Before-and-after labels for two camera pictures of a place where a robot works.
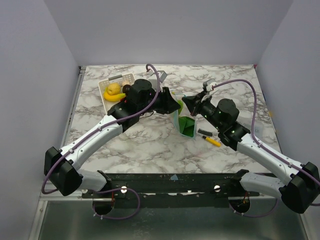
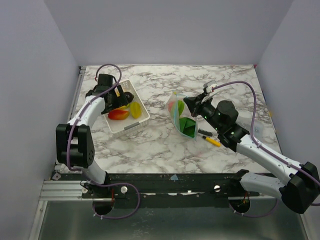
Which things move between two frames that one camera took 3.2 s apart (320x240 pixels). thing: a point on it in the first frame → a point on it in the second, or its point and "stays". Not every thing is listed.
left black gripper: [168, 104] → [120, 101]
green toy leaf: [180, 103] stays
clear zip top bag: [185, 120] stays
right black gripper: [198, 104] stays
